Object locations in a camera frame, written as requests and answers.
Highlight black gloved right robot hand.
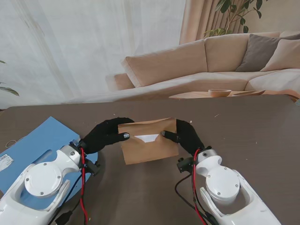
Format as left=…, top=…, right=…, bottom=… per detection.
left=160, top=119, right=206, bottom=157

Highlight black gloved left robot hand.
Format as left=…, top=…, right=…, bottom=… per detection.
left=81, top=118, right=135, bottom=155

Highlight brown kraft paper envelope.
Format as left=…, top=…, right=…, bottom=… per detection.
left=117, top=117, right=180, bottom=165

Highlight white lined letter paper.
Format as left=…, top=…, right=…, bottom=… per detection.
left=134, top=134, right=160, bottom=143

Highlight blue plastic file folder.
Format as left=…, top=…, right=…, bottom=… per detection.
left=0, top=116, right=99, bottom=210

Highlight wooden coffee table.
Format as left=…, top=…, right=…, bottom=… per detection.
left=168, top=90, right=267, bottom=99

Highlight wooden bowl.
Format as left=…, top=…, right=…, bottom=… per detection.
left=208, top=89, right=232, bottom=98

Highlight flat wooden plate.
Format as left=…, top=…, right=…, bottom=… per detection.
left=234, top=90, right=266, bottom=96

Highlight beige sofa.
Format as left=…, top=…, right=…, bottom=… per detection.
left=114, top=30, right=300, bottom=99

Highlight white sheer curtain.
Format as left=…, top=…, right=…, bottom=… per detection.
left=0, top=0, right=187, bottom=111

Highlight dark green plant leaves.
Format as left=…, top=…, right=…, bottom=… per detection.
left=0, top=60, right=20, bottom=97

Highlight grey cushion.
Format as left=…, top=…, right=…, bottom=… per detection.
left=235, top=33, right=300, bottom=73

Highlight beige pleated curtain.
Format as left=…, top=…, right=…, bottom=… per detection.
left=179, top=0, right=247, bottom=45

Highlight beige cushion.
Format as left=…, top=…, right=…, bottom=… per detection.
left=260, top=38, right=300, bottom=72

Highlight tall green leafy plant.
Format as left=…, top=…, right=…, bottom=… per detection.
left=203, top=0, right=263, bottom=39

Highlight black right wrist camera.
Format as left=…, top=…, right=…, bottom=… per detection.
left=177, top=157, right=195, bottom=173

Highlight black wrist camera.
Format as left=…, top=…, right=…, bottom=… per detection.
left=84, top=158, right=101, bottom=176
left=177, top=157, right=195, bottom=173

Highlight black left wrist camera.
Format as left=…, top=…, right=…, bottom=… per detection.
left=84, top=158, right=101, bottom=176

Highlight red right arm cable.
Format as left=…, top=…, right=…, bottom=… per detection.
left=191, top=149, right=207, bottom=225

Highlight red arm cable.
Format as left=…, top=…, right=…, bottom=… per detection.
left=79, top=146, right=90, bottom=225
left=191, top=149, right=207, bottom=225

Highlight red left arm cable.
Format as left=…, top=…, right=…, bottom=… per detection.
left=79, top=146, right=90, bottom=225

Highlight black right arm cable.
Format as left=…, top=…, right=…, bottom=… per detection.
left=174, top=174, right=218, bottom=225

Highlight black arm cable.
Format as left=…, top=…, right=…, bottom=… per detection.
left=174, top=174, right=218, bottom=225
left=50, top=173, right=82, bottom=225

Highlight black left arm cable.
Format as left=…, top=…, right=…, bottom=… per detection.
left=50, top=173, right=82, bottom=225

